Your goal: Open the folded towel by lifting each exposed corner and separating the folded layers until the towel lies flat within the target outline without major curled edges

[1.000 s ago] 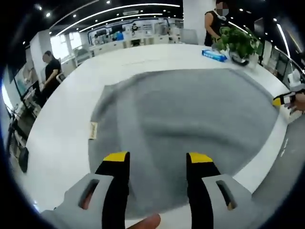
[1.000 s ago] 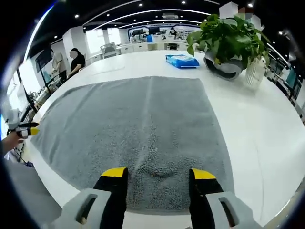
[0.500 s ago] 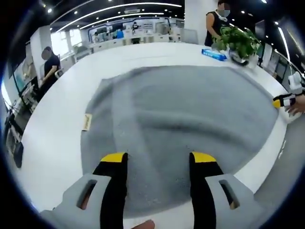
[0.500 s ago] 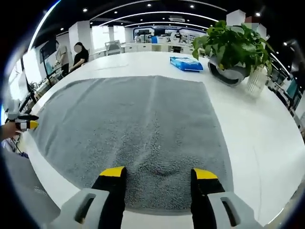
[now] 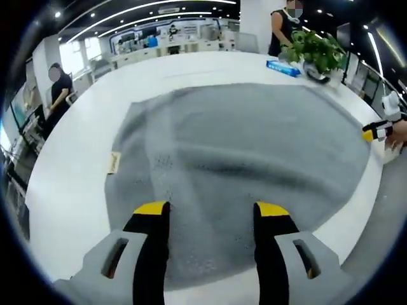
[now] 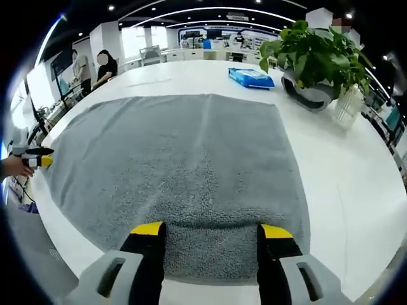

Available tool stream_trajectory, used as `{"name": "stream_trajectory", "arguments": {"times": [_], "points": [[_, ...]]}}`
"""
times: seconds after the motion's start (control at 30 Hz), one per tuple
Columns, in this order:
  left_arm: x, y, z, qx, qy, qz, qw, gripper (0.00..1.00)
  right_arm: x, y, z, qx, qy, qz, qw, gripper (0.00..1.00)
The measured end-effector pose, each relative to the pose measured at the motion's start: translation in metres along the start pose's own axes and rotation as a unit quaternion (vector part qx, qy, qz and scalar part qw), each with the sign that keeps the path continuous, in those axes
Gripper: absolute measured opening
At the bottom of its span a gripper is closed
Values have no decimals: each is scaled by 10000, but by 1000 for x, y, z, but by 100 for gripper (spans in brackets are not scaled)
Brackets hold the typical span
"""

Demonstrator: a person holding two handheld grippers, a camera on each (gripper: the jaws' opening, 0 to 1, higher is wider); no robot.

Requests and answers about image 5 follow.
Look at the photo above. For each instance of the grey office chair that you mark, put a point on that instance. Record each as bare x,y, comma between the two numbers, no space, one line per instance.
247,43

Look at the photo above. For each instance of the person's right hand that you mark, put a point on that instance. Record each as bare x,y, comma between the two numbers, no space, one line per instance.
401,135

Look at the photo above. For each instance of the row of white office desks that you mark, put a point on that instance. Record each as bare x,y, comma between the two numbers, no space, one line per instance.
175,51

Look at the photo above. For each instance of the green potted plant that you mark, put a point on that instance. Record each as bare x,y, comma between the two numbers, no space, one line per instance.
318,51

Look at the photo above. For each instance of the clear ribbed glass vase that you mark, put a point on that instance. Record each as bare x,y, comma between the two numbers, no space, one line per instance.
336,81

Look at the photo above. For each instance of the blue wet wipes packet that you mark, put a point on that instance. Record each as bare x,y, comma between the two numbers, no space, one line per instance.
283,68

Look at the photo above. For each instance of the grey towel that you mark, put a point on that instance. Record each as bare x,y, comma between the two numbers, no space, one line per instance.
241,143

